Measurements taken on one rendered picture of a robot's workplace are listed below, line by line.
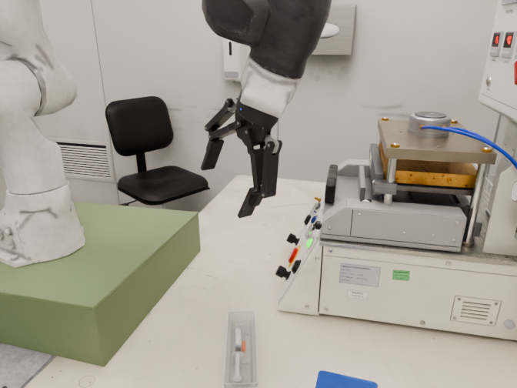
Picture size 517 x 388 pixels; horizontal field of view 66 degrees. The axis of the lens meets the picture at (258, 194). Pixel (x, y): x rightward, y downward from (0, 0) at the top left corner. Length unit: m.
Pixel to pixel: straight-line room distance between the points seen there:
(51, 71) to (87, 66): 2.11
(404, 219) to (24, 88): 0.72
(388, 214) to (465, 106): 1.73
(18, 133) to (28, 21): 0.20
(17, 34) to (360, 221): 0.70
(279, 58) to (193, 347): 0.54
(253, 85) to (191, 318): 0.51
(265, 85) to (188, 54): 2.04
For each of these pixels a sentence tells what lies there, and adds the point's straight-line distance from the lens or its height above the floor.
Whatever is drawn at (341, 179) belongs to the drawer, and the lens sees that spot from 0.99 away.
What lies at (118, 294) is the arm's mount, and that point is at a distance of 0.79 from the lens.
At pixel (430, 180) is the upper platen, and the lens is 0.81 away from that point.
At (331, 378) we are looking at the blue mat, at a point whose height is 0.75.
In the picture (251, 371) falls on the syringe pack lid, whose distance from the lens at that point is 0.73.
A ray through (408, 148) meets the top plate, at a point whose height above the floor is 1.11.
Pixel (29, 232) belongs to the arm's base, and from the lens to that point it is 0.92.
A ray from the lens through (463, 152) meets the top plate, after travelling 0.77.
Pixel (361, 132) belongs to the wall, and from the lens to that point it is 2.43.
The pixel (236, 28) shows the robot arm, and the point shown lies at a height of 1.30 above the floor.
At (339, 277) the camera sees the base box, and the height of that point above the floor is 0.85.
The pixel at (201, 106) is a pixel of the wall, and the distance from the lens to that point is 2.62.
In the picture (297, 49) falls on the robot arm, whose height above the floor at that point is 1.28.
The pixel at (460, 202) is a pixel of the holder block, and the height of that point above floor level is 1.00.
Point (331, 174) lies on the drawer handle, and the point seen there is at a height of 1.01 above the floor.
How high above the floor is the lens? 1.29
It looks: 22 degrees down
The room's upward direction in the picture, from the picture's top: straight up
